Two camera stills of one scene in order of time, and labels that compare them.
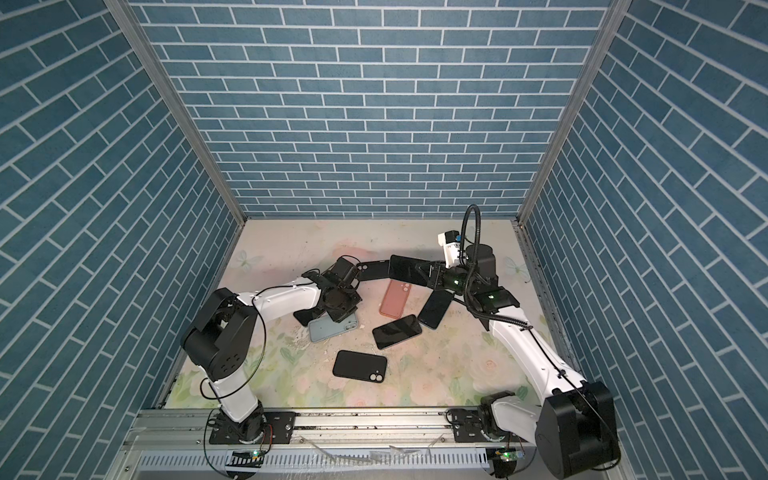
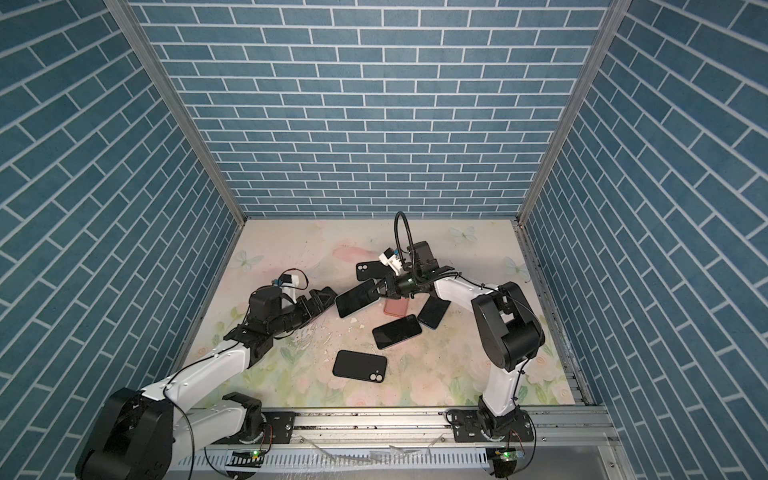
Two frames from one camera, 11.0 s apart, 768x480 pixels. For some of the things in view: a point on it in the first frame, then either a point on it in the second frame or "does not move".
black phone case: (362, 366) does not move
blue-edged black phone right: (435, 307) does not move
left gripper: (340, 315) -> (314, 303)
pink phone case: (395, 299) does not move
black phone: (395, 331) does not move
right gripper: (436, 278) -> (392, 287)
